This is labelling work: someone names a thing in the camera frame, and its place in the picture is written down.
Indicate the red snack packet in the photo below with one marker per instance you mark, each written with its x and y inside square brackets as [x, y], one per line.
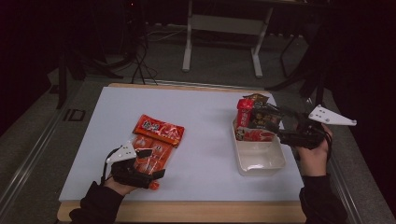
[158, 130]

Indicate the metal floor rail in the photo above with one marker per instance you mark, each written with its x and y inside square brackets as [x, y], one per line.
[28, 158]
[342, 174]

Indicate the black chair frame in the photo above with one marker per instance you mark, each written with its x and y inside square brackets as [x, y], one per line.
[311, 71]

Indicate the person's right hand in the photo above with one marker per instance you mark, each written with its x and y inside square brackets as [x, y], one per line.
[314, 158]

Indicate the red and black noodle packet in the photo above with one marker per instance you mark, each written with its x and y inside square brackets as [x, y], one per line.
[257, 123]

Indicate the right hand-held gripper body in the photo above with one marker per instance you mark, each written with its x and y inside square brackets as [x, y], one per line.
[308, 133]

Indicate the gold snack packet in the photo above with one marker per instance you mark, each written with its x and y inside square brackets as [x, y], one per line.
[256, 98]

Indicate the white table mat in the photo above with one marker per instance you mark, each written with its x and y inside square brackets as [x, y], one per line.
[193, 105]

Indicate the clear orange jelly cup pack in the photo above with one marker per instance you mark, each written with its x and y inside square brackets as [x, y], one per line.
[149, 158]

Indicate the black metal stand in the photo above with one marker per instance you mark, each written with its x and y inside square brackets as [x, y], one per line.
[81, 70]

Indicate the person's left hand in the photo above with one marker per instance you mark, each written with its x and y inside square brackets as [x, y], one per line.
[120, 186]

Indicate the white compartment tray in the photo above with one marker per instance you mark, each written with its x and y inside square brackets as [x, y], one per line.
[260, 157]

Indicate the white metal table frame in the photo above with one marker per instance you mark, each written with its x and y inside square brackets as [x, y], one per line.
[227, 26]

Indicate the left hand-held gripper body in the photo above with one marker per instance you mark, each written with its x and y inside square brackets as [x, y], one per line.
[124, 169]

